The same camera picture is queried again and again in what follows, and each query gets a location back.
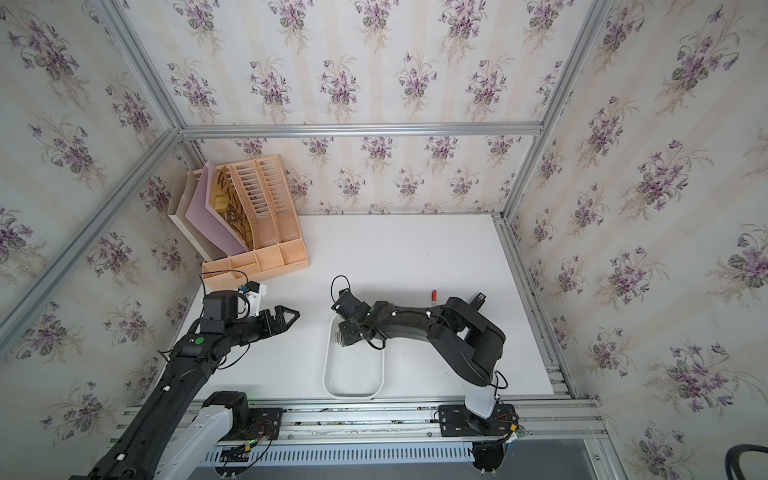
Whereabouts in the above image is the white plastic storage box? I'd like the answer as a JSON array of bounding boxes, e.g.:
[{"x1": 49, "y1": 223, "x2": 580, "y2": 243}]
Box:
[{"x1": 322, "y1": 315, "x2": 385, "y2": 401}]

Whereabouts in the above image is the patterned brown book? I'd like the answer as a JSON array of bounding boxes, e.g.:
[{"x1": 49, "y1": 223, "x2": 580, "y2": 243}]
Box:
[{"x1": 209, "y1": 167, "x2": 254, "y2": 250}]

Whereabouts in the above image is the black rectangular object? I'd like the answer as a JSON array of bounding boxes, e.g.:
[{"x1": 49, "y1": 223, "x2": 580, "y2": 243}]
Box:
[{"x1": 470, "y1": 293, "x2": 486, "y2": 311}]

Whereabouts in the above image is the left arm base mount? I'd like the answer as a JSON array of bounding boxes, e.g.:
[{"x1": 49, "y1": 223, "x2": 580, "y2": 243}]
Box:
[{"x1": 155, "y1": 391, "x2": 283, "y2": 479}]

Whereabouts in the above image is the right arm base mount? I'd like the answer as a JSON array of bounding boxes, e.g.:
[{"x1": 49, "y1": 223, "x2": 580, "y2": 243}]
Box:
[{"x1": 436, "y1": 377, "x2": 528, "y2": 475}]

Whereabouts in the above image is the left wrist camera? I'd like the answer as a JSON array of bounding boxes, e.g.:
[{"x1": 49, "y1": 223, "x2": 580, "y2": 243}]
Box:
[{"x1": 238, "y1": 281, "x2": 266, "y2": 318}]

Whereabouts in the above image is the aluminium front rail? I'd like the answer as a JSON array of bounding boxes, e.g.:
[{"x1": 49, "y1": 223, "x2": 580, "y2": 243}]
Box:
[{"x1": 107, "y1": 398, "x2": 625, "y2": 480}]

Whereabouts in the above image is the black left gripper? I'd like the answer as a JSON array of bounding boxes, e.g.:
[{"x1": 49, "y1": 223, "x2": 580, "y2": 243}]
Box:
[{"x1": 221, "y1": 304, "x2": 299, "y2": 349}]

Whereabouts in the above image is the white ribbed cable duct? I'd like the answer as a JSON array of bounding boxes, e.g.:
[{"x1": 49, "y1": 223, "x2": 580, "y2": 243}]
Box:
[{"x1": 200, "y1": 441, "x2": 475, "y2": 468}]

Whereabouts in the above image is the peach plastic desk organizer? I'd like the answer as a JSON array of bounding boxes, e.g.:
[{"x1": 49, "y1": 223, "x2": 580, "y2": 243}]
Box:
[{"x1": 202, "y1": 155, "x2": 310, "y2": 290}]

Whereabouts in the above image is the beige folder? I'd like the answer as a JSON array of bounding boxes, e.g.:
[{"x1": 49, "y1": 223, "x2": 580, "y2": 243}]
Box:
[{"x1": 167, "y1": 171, "x2": 224, "y2": 262}]

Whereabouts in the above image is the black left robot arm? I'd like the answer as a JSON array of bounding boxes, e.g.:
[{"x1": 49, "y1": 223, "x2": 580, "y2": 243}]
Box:
[{"x1": 87, "y1": 282, "x2": 300, "y2": 479}]

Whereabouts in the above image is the purple folder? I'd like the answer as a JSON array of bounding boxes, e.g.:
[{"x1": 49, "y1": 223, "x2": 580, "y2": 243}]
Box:
[{"x1": 184, "y1": 162, "x2": 248, "y2": 260}]

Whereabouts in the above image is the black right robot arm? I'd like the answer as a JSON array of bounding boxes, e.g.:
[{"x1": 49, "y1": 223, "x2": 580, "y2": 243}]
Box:
[{"x1": 332, "y1": 288, "x2": 506, "y2": 387}]

